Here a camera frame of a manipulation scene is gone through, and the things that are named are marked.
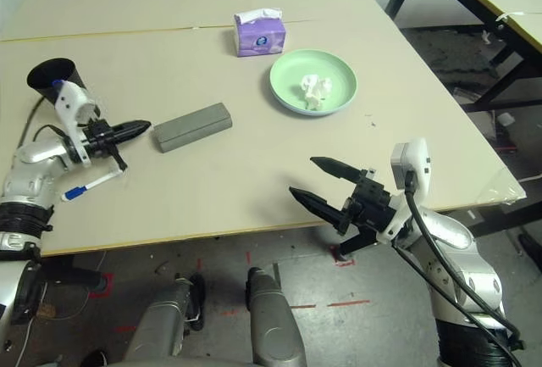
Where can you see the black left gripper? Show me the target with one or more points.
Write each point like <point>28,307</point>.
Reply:
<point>98,138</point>

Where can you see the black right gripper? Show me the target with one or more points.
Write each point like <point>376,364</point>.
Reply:
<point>372,208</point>

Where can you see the grey glasses case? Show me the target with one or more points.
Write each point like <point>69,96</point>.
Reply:
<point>195,127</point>

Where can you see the white marker blue cap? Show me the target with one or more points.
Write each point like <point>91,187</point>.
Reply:
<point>76,193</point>

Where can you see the white tissue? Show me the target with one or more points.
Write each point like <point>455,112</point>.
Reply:
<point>315,91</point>

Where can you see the light green plate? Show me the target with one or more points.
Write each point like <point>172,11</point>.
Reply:
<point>292,68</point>

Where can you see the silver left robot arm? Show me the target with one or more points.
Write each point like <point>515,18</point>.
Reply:
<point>34,159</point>

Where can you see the light blue plate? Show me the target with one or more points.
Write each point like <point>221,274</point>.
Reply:
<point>311,115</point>

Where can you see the blue marker in cup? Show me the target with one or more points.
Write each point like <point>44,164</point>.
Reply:
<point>57,83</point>

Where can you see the black plastic cup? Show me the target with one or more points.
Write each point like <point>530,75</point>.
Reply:
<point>46,76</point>

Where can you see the grey robot right leg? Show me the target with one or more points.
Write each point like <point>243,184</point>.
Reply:
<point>273,324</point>

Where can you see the grey robot leg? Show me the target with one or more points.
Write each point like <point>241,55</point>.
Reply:
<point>158,324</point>
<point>273,324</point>

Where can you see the purple tissue pack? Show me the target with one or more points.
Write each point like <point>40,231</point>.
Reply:
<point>259,40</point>

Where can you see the clear plastic film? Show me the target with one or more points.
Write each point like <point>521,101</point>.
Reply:
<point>501,189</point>

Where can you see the dark floor mat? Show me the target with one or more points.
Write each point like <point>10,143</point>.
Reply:
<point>449,55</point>

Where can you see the grey robot left leg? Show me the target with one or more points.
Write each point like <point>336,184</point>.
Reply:
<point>158,324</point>

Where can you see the brown wooden block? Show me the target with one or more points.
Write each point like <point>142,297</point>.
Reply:
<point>46,309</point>

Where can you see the white paper scrap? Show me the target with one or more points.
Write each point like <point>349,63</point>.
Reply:
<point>486,37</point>

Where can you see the black white sneaker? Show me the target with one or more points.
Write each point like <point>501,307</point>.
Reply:
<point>95,359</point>

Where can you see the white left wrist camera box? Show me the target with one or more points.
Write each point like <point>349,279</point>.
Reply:
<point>72,100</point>

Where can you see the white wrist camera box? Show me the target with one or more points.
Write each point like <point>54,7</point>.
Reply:
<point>72,100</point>
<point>417,159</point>

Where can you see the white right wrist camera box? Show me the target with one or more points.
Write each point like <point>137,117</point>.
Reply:
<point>417,159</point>

